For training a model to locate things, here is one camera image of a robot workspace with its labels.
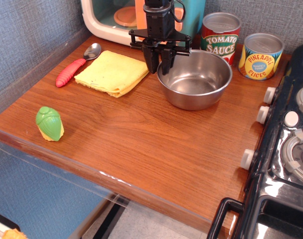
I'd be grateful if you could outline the toy corn green husk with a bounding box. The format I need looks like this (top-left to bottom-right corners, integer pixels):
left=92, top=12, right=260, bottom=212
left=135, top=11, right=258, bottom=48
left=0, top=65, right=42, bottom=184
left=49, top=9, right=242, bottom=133
left=35, top=106, right=64, bottom=141

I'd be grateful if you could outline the black oven door handle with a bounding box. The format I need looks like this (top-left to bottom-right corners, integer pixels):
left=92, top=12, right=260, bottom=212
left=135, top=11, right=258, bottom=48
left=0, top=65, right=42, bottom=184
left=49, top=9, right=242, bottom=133
left=207, top=197, right=244, bottom=239

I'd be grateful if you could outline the folded yellow cloth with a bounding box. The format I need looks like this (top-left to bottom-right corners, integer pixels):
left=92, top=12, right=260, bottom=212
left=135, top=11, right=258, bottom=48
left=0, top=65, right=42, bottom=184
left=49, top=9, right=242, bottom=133
left=74, top=50, right=149, bottom=98

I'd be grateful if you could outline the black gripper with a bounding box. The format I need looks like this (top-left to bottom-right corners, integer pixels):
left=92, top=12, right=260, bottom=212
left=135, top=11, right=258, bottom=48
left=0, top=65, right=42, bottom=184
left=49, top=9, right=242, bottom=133
left=129, top=4, right=191, bottom=75

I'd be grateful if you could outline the black toy stove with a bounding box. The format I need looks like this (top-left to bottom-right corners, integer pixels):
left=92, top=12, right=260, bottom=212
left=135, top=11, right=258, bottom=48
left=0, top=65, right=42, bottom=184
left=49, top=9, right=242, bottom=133
left=207, top=43, right=303, bottom=239

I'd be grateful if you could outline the white stove knob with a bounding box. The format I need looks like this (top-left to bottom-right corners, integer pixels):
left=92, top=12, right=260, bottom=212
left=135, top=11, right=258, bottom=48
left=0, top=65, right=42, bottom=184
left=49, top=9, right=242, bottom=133
left=256, top=106, right=270, bottom=124
left=264, top=87, right=277, bottom=105
left=240, top=149, right=255, bottom=170

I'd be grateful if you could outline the orange fuzzy object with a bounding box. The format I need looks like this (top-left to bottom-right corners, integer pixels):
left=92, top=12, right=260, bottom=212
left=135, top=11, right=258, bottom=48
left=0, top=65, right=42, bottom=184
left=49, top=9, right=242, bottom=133
left=2, top=229, right=27, bottom=239

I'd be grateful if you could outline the white stove knob front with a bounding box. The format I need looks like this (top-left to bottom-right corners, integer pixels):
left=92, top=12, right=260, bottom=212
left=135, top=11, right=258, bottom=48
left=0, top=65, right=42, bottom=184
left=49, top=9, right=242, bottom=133
left=240, top=149, right=255, bottom=170

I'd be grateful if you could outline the stainless steel pot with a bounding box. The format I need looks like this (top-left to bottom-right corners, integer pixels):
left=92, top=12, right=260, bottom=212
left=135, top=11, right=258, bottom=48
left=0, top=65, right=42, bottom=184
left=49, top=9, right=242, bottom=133
left=156, top=49, right=233, bottom=111

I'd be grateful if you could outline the toy microwave teal and white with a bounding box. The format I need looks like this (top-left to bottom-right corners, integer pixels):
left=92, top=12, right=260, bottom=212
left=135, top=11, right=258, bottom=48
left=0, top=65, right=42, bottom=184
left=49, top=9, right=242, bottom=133
left=81, top=0, right=206, bottom=45

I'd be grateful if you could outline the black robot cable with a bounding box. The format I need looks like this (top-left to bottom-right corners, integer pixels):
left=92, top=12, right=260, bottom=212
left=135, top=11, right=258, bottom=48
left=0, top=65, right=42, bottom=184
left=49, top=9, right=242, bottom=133
left=171, top=0, right=186, bottom=23

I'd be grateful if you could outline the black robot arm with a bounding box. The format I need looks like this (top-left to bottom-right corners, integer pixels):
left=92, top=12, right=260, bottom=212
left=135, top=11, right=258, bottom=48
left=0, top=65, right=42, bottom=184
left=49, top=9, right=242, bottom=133
left=129, top=0, right=192, bottom=75

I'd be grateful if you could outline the white stove knob middle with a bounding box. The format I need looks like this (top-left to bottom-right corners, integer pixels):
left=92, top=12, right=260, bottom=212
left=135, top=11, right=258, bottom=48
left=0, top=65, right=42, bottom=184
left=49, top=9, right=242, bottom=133
left=256, top=106, right=270, bottom=124

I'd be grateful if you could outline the spoon with red handle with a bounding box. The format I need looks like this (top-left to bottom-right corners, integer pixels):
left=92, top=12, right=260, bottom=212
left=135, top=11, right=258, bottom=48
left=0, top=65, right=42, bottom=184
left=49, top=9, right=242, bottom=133
left=55, top=43, right=102, bottom=88

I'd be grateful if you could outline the tomato sauce can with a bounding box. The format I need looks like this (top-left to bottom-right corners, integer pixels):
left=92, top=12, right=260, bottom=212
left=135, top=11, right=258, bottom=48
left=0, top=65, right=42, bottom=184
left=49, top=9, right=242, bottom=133
left=200, top=12, right=242, bottom=65

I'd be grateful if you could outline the pineapple slices can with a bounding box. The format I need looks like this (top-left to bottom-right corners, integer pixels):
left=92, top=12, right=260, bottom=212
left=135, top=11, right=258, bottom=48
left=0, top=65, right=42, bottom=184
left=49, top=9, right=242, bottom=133
left=238, top=33, right=285, bottom=80

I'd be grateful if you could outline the white stove knob back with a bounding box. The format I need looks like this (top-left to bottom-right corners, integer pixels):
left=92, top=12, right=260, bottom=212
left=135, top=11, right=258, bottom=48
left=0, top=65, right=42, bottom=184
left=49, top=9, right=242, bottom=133
left=264, top=87, right=277, bottom=105

